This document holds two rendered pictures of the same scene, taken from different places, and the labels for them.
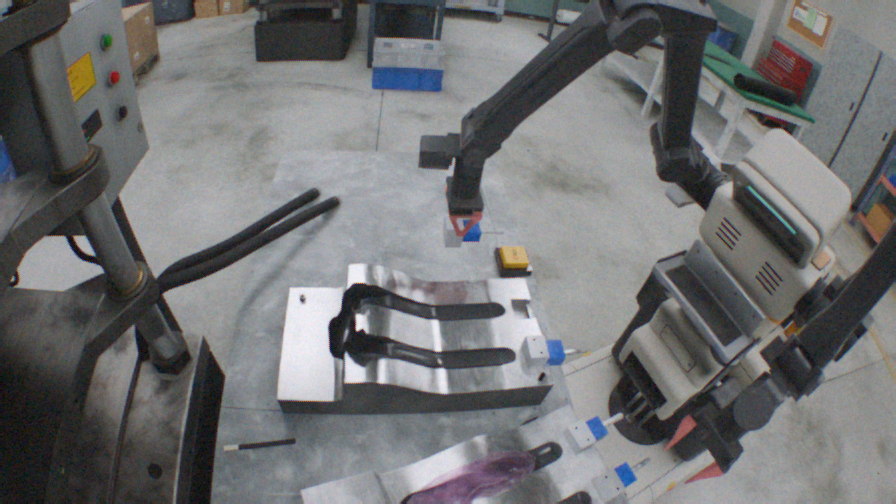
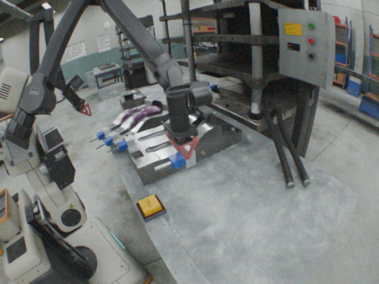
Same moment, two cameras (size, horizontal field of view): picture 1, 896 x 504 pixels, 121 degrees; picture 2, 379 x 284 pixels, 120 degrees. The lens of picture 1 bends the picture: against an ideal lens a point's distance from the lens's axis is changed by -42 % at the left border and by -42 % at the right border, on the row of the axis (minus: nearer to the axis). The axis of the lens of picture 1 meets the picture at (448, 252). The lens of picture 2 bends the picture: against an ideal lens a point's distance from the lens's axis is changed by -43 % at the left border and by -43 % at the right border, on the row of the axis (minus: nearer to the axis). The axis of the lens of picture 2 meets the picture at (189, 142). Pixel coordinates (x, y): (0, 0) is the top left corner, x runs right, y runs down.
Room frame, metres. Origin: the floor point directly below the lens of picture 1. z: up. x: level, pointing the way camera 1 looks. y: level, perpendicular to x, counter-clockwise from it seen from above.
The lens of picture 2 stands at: (1.20, -0.11, 1.30)
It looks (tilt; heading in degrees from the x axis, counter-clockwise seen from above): 33 degrees down; 166
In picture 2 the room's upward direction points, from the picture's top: 7 degrees counter-clockwise
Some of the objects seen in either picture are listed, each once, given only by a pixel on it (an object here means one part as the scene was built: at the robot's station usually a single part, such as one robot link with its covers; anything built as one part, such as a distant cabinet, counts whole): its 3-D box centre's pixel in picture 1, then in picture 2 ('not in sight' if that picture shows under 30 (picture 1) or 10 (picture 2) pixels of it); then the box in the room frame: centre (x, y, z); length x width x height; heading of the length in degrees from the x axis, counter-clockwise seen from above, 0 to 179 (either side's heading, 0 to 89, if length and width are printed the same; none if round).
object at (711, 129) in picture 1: (693, 81); not in sight; (4.15, -2.17, 0.51); 2.40 x 1.13 x 1.02; 15
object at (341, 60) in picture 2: not in sight; (322, 46); (-2.51, 5.60, 1.17); 2.06 x 0.65 x 2.34; 11
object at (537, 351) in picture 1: (556, 352); (120, 146); (0.47, -0.24, 0.89); 0.13 x 0.05 x 0.05; 102
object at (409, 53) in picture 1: (408, 53); not in sight; (3.64, 0.63, 0.28); 0.61 x 0.41 x 0.15; 101
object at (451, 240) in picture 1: (474, 231); (173, 162); (0.73, -0.05, 0.94); 0.13 x 0.05 x 0.05; 103
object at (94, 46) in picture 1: (144, 290); (298, 130); (0.51, 0.77, 0.74); 0.31 x 0.22 x 1.47; 14
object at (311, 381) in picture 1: (411, 337); (181, 135); (0.47, 0.04, 0.87); 0.50 x 0.26 x 0.14; 104
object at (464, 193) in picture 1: (466, 183); (179, 121); (0.72, -0.01, 1.06); 0.10 x 0.07 x 0.07; 14
